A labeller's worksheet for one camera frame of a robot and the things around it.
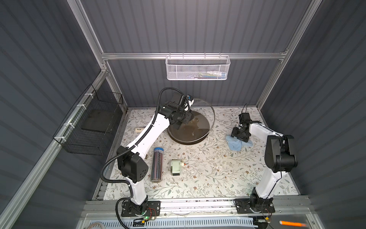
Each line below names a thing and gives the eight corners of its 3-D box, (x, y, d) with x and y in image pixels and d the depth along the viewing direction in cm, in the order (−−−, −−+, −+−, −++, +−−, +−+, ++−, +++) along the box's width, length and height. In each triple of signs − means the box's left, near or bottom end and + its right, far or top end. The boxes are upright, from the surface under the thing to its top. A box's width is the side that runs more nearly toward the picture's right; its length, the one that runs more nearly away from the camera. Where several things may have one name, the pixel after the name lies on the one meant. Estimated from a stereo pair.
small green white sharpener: (171, 176, 87) (170, 172, 82) (172, 162, 92) (171, 159, 88) (184, 176, 87) (183, 172, 82) (184, 162, 92) (184, 159, 88)
